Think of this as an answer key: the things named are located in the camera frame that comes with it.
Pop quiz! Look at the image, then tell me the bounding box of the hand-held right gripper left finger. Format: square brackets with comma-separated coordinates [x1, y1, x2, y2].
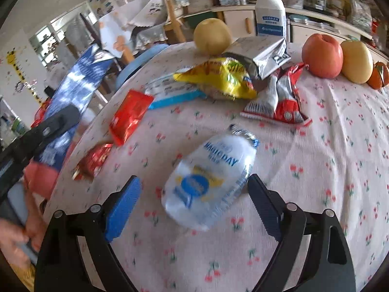
[34, 175, 142, 292]

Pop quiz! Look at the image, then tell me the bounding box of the orange print white paper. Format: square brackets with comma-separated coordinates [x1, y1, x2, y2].
[100, 15, 134, 58]

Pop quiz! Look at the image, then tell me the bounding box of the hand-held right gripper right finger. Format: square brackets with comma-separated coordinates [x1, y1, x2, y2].
[248, 174, 356, 292]

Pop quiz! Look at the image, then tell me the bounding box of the white blue snack packet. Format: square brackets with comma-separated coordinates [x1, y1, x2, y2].
[145, 74, 208, 110]

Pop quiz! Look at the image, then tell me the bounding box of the pink plastic bin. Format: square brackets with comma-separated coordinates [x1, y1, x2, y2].
[24, 158, 61, 200]

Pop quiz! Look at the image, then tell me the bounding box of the wooden chair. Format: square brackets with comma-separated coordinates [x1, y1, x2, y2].
[159, 0, 190, 45]

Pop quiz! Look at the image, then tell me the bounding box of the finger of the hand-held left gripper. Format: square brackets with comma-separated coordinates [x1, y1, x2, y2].
[18, 105, 81, 159]

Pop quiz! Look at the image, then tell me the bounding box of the light blue plastic stool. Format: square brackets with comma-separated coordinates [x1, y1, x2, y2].
[117, 44, 169, 89]

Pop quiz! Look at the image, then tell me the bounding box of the white blue snack bag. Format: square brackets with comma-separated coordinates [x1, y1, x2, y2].
[161, 125, 259, 232]

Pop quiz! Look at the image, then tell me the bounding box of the tangerine with green leaf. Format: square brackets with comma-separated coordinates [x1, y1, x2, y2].
[367, 62, 389, 90]

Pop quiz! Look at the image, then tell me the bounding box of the small yellow pear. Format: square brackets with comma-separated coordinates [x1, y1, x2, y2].
[194, 18, 233, 56]

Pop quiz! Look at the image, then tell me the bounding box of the small red snack packet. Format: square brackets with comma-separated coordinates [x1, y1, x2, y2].
[73, 143, 114, 181]

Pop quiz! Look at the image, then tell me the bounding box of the person's left hand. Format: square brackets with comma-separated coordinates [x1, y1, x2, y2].
[0, 187, 47, 266]

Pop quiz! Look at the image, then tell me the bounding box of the grey lace cloth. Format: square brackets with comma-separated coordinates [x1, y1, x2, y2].
[132, 24, 168, 49]

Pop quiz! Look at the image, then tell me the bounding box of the clear plastic shopping bag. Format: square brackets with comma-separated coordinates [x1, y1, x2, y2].
[346, 0, 373, 32]

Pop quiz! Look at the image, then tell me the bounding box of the red silver wrapper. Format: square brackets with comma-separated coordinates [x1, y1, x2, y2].
[241, 75, 279, 120]
[274, 62, 313, 127]

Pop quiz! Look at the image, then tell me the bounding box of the white blue label bottle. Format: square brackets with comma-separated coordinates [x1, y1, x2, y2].
[255, 0, 288, 37]

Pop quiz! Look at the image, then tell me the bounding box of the red plastic crate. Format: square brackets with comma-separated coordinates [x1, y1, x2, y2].
[30, 99, 52, 128]

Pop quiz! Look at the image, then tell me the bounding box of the white sideboard cabinet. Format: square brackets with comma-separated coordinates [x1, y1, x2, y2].
[182, 4, 377, 47]

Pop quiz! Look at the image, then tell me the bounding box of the red apple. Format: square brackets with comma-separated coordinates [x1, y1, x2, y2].
[301, 33, 344, 79]

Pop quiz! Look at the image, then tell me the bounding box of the silver foil packet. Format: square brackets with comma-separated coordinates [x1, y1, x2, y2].
[223, 36, 288, 80]

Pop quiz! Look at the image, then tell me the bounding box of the yellow snack packet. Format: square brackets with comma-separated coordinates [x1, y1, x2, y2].
[173, 57, 258, 101]

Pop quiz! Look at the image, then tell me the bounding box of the large red snack packet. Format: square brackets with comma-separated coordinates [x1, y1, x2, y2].
[109, 90, 154, 146]

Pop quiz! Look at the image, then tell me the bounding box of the blue white patterned packet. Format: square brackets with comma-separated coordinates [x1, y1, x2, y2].
[33, 44, 114, 171]

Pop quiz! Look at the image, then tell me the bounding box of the large yellow pear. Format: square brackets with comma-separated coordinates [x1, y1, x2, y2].
[340, 39, 374, 84]

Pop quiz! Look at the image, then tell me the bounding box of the giraffe height chart sticker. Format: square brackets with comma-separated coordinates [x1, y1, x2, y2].
[6, 49, 41, 104]

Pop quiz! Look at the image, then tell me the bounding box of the cherry print tablecloth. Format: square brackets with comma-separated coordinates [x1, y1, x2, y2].
[43, 41, 389, 292]

